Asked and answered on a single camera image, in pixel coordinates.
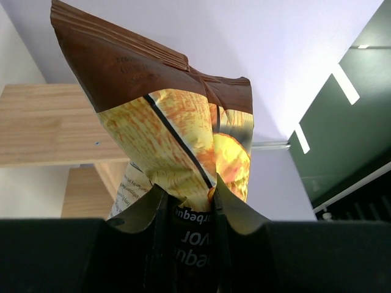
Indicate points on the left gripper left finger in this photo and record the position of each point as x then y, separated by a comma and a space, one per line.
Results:
128, 253

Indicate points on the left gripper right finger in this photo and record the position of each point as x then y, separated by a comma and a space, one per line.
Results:
255, 254

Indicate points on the Chuba cassava chips bag front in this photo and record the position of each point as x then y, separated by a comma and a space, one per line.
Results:
186, 132

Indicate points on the wooden two-tier shelf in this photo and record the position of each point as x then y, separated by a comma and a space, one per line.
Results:
56, 158

